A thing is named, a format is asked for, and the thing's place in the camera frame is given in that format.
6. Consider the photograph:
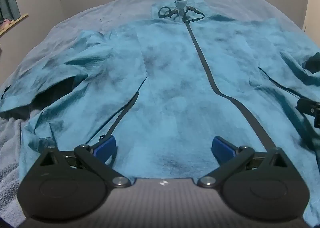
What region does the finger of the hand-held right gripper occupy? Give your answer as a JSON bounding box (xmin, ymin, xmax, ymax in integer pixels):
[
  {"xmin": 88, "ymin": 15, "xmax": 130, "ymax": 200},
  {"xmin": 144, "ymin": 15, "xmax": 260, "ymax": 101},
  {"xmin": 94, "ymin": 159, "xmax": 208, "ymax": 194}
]
[{"xmin": 297, "ymin": 98, "xmax": 320, "ymax": 129}]

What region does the grey-blue fleece blanket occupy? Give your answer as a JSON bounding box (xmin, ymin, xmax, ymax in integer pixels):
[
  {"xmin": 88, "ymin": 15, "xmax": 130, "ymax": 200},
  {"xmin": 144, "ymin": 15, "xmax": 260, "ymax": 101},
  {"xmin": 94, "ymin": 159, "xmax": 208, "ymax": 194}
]
[{"xmin": 0, "ymin": 0, "xmax": 320, "ymax": 221}]

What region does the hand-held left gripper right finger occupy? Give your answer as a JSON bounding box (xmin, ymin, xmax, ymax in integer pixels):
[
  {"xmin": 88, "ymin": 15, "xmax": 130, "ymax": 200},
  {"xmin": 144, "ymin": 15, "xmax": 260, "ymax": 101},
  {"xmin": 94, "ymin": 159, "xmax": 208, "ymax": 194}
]
[{"xmin": 196, "ymin": 136, "xmax": 291, "ymax": 188}]

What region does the teal zip jacket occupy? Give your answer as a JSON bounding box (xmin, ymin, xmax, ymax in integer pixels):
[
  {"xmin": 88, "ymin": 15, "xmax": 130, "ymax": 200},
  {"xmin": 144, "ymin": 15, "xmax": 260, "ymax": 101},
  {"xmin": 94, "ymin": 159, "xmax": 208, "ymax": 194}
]
[{"xmin": 0, "ymin": 0, "xmax": 320, "ymax": 210}]

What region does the light wooden frame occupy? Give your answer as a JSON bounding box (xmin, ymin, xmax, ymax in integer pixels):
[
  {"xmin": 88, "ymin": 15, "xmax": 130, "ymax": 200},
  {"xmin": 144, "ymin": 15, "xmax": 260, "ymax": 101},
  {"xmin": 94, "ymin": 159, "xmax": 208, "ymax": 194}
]
[{"xmin": 0, "ymin": 13, "xmax": 29, "ymax": 35}]

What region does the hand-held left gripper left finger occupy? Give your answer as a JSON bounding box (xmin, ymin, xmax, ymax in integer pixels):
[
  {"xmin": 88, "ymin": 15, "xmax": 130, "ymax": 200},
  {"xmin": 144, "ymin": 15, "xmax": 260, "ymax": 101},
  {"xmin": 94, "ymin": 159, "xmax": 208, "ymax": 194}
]
[{"xmin": 37, "ymin": 135, "xmax": 131, "ymax": 189}]

